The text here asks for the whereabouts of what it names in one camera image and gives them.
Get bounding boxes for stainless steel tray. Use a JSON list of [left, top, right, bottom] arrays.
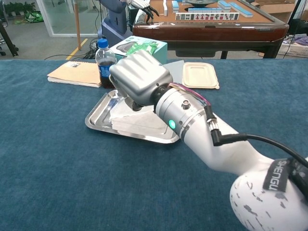
[[85, 89, 181, 144]]

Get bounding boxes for black stand leg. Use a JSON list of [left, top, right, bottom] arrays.
[[0, 19, 19, 57]]

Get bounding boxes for green bag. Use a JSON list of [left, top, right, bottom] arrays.
[[24, 11, 44, 24]]

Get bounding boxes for white plastic basket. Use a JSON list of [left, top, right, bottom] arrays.
[[278, 43, 308, 58]]

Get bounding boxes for kraft spiral notebook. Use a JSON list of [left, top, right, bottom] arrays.
[[47, 60, 103, 88]]

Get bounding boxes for green plastic packet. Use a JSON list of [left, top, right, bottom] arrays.
[[126, 40, 158, 57]]

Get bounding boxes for blue-backed mahjong tile row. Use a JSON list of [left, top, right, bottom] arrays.
[[218, 0, 235, 13], [228, 1, 254, 18], [187, 7, 223, 13]]

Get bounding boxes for cardboard box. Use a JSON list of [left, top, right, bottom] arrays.
[[255, 0, 296, 24]]

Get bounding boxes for dark round dish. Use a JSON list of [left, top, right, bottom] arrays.
[[184, 0, 218, 7]]

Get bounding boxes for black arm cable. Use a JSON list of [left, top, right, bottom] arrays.
[[204, 105, 308, 169]]

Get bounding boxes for brown mahjong table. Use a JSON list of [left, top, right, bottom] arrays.
[[132, 0, 290, 60]]

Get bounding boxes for beige plastic lid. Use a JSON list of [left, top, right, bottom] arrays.
[[181, 62, 220, 90]]

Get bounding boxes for white paper napkin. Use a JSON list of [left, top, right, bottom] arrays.
[[109, 96, 170, 137]]

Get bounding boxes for upright wooden pole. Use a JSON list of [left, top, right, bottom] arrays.
[[74, 0, 82, 51]]

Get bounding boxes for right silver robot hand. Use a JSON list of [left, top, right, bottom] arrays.
[[108, 50, 173, 112]]

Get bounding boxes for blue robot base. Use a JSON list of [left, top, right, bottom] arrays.
[[97, 0, 135, 49]]

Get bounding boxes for teal product box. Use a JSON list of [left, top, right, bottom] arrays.
[[109, 35, 168, 65]]

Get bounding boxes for black fingered robot hand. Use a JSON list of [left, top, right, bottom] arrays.
[[126, 0, 160, 24]]

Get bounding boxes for cola bottle blue cap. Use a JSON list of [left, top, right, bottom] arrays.
[[95, 38, 117, 89]]

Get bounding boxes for black cable tangle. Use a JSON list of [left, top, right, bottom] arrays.
[[43, 38, 99, 61]]

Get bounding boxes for face-up mahjong tile row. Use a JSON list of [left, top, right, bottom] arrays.
[[175, 12, 240, 21]]

